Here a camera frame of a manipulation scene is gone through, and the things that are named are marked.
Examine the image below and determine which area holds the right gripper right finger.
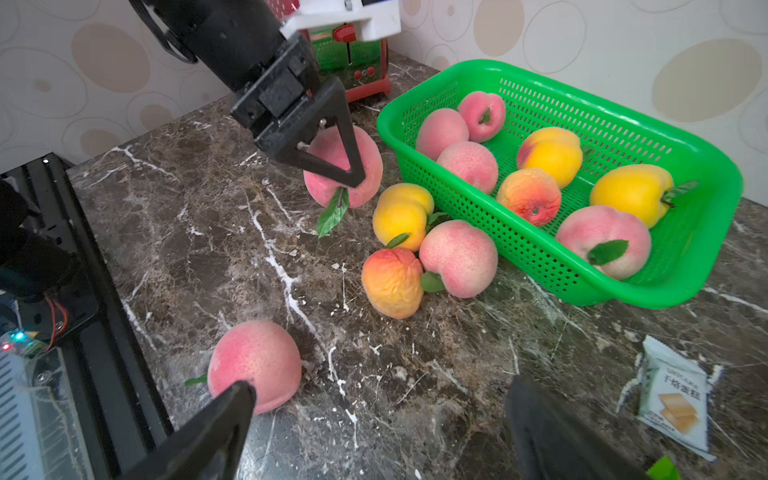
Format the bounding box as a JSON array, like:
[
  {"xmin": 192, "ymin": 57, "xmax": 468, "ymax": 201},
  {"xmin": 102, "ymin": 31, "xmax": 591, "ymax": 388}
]
[{"xmin": 504, "ymin": 376, "xmax": 648, "ymax": 479}]

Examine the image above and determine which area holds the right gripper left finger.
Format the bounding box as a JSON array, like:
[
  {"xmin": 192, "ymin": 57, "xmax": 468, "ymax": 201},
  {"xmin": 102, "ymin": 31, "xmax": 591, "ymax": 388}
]
[{"xmin": 121, "ymin": 381, "xmax": 257, "ymax": 480}]

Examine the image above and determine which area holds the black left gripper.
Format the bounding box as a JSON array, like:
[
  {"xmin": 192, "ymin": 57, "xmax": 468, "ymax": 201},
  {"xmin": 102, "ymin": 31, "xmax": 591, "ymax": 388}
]
[{"xmin": 129, "ymin": 0, "xmax": 366, "ymax": 188}]

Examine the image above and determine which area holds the pink peach with leaf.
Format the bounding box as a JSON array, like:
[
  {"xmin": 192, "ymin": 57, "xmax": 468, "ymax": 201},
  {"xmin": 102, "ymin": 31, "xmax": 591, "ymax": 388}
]
[{"xmin": 458, "ymin": 91, "xmax": 506, "ymax": 143}]

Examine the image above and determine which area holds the yellow peach front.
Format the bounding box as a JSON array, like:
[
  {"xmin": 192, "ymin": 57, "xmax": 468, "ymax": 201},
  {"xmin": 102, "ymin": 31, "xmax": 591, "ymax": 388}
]
[{"xmin": 589, "ymin": 164, "xmax": 700, "ymax": 229}]

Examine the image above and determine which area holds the yellow red peach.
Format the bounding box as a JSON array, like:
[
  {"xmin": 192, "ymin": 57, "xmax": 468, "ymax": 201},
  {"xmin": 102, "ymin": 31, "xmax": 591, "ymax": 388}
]
[{"xmin": 516, "ymin": 127, "xmax": 583, "ymax": 190}]

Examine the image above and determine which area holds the yellow peach near basket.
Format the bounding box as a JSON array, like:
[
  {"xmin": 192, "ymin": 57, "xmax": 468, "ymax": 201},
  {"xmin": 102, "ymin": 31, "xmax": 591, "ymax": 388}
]
[{"xmin": 372, "ymin": 183, "xmax": 449, "ymax": 252}]

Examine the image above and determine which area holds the green plastic basket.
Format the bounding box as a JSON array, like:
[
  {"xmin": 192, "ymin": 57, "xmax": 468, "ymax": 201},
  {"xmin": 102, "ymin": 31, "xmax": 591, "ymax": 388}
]
[{"xmin": 376, "ymin": 58, "xmax": 745, "ymax": 311}]

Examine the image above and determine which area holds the green snack packet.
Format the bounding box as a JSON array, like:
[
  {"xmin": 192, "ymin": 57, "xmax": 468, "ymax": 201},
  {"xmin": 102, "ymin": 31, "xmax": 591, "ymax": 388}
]
[{"xmin": 646, "ymin": 456, "xmax": 682, "ymax": 480}]

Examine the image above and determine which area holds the white biscuit packet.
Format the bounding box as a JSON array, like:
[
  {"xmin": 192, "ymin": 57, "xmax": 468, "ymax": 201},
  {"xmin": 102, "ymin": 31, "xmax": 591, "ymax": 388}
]
[{"xmin": 637, "ymin": 336, "xmax": 716, "ymax": 462}]

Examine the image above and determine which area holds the orange wrinkled peach middle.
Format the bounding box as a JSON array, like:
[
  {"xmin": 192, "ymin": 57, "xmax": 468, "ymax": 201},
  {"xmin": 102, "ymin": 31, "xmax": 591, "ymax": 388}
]
[{"xmin": 361, "ymin": 248, "xmax": 424, "ymax": 320}]

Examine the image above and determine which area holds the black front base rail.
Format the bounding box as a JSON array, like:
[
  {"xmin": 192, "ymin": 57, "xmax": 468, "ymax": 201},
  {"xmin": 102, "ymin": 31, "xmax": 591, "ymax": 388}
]
[{"xmin": 1, "ymin": 153, "xmax": 173, "ymax": 479}]

